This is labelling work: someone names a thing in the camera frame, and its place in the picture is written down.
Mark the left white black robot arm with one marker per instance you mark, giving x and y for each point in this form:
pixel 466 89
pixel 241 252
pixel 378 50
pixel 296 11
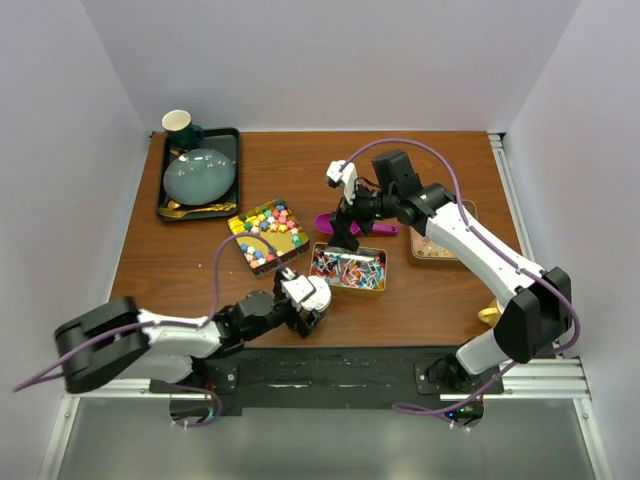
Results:
pixel 120 340

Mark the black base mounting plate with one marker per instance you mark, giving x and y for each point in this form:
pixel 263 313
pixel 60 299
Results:
pixel 323 398

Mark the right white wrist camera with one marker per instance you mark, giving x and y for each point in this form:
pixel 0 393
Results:
pixel 343 174

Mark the black serving tray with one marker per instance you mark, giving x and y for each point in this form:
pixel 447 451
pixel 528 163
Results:
pixel 224 140

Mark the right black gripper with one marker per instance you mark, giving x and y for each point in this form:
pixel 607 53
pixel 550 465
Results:
pixel 342 236

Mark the dark green mug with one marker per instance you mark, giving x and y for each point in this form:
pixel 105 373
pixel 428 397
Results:
pixel 181 131

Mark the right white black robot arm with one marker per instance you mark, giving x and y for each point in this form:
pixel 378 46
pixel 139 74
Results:
pixel 535 302

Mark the white jar lid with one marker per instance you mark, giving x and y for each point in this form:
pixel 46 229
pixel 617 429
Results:
pixel 320 297

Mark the gold tin of star candies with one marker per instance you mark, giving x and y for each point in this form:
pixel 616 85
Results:
pixel 275 222

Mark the gold fork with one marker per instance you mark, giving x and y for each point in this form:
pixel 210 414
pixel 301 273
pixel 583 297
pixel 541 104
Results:
pixel 185 210

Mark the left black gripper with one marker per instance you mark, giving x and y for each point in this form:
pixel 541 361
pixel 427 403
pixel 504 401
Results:
pixel 303 327

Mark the teal ceramic plate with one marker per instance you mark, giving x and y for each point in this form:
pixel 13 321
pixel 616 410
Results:
pixel 199 177

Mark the aluminium frame rail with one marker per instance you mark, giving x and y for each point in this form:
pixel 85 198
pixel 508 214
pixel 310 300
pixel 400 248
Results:
pixel 546 378

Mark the gold tin of gummy candies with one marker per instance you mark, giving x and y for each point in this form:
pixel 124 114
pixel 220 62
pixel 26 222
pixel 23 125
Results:
pixel 423 251

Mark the gold tin of lollipops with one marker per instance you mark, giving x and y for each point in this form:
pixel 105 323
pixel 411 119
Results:
pixel 361 272

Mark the magenta plastic scoop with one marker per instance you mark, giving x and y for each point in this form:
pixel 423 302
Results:
pixel 323 225

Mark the yellow mug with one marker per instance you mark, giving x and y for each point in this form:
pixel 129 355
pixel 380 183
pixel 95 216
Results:
pixel 491 314

